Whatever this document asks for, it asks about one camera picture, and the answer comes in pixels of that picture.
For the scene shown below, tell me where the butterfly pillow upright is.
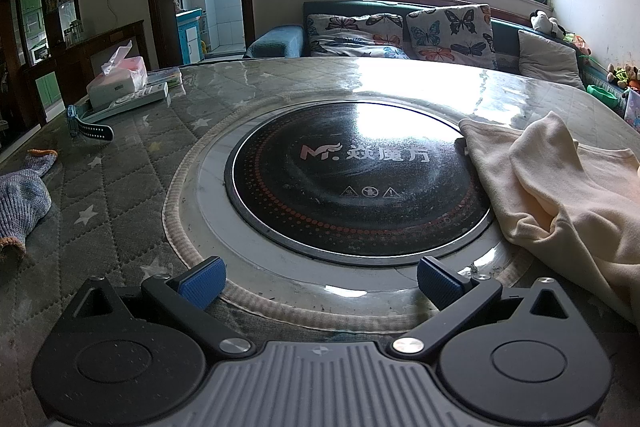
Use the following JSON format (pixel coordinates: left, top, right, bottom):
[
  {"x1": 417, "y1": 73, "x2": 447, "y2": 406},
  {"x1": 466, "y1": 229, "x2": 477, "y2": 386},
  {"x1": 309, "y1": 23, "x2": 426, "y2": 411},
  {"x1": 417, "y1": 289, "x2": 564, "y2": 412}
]
[{"x1": 406, "y1": 4, "x2": 497, "y2": 69}]

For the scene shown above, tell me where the panda plush toy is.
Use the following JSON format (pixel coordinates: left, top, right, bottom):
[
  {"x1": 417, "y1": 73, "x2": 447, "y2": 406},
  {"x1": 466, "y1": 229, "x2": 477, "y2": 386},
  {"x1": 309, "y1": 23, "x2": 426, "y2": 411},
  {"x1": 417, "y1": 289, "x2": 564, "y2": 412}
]
[{"x1": 529, "y1": 10, "x2": 566, "y2": 39}]

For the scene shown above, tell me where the grey plain cushion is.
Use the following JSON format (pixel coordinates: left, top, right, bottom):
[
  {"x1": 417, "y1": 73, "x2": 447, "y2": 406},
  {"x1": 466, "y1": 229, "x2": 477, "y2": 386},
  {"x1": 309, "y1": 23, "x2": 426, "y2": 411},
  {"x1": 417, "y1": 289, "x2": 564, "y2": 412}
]
[{"x1": 518, "y1": 30, "x2": 585, "y2": 90}]

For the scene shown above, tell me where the blue corner sofa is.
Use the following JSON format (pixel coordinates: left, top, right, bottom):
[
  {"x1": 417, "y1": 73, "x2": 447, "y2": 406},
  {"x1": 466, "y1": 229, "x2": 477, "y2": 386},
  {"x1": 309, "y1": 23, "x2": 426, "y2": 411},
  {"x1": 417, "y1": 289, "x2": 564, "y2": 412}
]
[{"x1": 246, "y1": 0, "x2": 626, "y2": 118}]

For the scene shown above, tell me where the clear plastic storage box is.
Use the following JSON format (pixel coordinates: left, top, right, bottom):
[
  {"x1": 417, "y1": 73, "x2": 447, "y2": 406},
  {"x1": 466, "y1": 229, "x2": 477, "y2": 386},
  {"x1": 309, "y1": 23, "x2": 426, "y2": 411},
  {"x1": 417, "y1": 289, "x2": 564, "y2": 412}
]
[{"x1": 624, "y1": 89, "x2": 640, "y2": 132}]

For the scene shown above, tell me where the dark wooden display cabinet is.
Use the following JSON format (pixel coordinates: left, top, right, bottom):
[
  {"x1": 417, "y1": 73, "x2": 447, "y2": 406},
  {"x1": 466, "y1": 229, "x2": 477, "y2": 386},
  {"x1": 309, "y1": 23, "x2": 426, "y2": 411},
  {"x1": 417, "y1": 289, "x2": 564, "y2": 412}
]
[{"x1": 1, "y1": 0, "x2": 149, "y2": 150}]

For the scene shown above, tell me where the stuffed toys pile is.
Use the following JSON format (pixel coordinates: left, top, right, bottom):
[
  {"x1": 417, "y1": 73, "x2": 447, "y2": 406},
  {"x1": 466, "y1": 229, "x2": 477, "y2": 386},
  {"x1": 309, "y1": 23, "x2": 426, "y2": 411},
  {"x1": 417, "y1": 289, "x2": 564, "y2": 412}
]
[{"x1": 606, "y1": 64, "x2": 640, "y2": 92}]

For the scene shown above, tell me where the black round induction cooktop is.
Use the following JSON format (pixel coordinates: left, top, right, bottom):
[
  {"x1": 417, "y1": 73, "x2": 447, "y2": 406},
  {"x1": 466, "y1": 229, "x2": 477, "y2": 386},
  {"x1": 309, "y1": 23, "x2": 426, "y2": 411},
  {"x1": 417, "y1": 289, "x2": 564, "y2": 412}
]
[{"x1": 224, "y1": 101, "x2": 492, "y2": 267}]

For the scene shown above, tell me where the butterfly pillow lying flat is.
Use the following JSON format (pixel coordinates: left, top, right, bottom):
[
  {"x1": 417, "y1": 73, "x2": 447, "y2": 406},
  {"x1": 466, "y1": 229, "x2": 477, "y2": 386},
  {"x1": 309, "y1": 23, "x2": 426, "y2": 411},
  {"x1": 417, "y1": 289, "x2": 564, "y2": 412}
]
[{"x1": 306, "y1": 13, "x2": 409, "y2": 60}]

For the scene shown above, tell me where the grey knit work glove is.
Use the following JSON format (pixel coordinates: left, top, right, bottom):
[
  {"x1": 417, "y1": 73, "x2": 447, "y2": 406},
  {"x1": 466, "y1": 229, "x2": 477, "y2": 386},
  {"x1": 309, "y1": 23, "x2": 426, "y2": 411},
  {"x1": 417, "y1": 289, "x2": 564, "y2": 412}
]
[{"x1": 0, "y1": 150, "x2": 58, "y2": 256}]

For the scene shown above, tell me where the blue white small cabinet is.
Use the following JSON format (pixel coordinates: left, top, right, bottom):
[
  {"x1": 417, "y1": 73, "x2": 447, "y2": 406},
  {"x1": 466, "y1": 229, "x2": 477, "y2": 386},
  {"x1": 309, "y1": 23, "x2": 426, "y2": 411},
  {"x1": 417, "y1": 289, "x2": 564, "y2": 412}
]
[{"x1": 176, "y1": 8, "x2": 203, "y2": 65}]

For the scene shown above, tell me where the green plastic bowl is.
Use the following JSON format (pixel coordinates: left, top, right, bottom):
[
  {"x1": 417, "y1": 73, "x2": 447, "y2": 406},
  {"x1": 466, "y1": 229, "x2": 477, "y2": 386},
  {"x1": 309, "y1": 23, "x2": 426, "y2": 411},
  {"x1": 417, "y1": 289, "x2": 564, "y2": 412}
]
[{"x1": 587, "y1": 84, "x2": 618, "y2": 109}]

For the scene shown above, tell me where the cream sweater garment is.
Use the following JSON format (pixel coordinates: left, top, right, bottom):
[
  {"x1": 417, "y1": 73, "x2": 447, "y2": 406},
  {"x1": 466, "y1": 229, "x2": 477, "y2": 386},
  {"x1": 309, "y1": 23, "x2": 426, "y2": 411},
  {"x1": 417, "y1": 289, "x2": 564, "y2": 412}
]
[{"x1": 460, "y1": 113, "x2": 639, "y2": 321}]

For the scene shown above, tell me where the pink white tissue box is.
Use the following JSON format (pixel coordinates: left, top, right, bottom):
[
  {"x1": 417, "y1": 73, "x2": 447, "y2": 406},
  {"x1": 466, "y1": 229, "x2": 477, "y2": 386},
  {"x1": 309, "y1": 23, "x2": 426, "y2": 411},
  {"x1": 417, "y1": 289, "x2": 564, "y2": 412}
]
[{"x1": 87, "y1": 41, "x2": 148, "y2": 110}]

